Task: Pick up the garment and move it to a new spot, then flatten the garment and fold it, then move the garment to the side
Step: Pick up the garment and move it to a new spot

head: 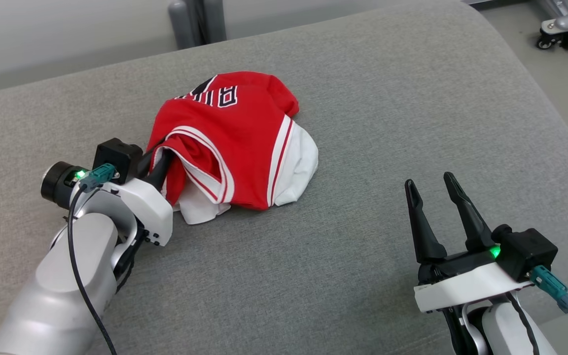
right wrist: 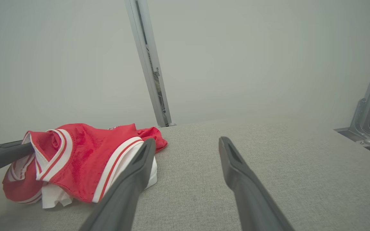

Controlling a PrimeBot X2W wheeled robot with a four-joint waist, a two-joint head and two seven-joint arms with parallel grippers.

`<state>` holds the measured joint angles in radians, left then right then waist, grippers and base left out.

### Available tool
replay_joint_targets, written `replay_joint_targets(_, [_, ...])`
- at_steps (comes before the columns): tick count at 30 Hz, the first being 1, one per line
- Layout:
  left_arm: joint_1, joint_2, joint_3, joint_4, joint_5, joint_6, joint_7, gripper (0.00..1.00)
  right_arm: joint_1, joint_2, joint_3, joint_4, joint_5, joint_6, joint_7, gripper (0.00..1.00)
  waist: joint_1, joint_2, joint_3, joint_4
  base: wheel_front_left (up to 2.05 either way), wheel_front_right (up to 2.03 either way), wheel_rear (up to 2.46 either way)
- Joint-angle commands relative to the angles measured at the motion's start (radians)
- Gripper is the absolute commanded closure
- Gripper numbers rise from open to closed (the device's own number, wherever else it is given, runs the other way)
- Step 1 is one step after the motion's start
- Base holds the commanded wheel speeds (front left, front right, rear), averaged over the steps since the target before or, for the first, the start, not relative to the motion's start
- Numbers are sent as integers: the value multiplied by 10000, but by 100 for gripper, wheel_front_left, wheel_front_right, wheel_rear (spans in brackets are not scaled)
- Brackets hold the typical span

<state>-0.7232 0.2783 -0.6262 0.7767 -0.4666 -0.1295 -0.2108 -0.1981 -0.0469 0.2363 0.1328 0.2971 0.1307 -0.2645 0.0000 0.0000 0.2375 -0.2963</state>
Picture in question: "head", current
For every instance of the red basketball jersey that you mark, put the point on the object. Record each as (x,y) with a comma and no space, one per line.
(244,148)

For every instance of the grey partition post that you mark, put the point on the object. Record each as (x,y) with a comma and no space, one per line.
(185,24)

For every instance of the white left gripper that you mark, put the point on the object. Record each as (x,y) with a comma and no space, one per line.
(141,207)

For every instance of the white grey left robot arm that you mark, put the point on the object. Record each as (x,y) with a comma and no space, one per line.
(52,296)

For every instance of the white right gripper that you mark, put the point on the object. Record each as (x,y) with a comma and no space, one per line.
(461,286)

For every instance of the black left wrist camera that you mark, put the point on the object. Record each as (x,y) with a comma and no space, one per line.
(116,158)

